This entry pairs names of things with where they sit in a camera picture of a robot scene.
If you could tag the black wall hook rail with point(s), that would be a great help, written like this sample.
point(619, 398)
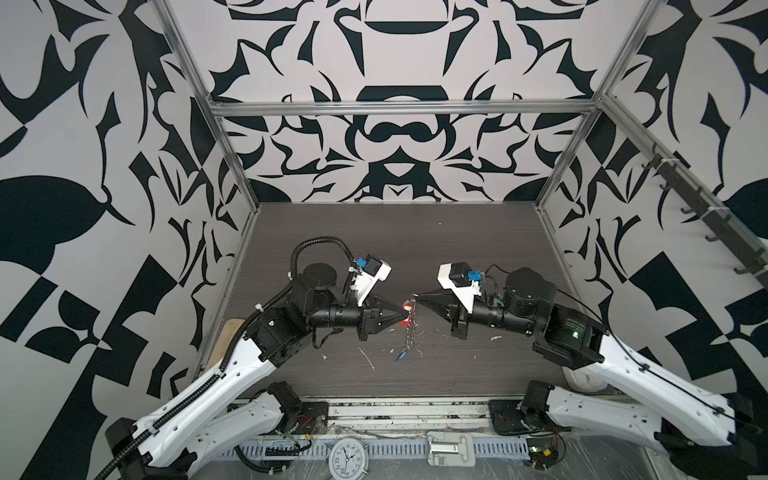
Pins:
point(701, 204)

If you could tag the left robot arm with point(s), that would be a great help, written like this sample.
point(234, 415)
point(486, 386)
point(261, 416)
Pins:
point(328, 289)

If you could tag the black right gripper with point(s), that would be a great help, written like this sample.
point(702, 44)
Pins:
point(453, 314)

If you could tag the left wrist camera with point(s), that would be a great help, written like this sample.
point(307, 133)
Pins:
point(368, 271)

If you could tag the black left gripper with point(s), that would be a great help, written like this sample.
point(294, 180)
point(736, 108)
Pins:
point(369, 318)

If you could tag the silver metal latch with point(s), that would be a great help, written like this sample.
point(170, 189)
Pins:
point(450, 449)

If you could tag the white round object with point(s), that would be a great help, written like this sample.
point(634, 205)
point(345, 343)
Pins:
point(583, 382)

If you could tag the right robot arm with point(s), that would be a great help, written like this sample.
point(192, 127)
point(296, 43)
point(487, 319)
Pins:
point(704, 435)

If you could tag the white alarm clock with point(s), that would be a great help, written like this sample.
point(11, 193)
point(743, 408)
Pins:
point(348, 460)

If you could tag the red key tag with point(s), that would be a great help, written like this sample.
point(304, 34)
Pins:
point(409, 307)

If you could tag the wooden brush block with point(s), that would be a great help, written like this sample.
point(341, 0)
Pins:
point(225, 337)

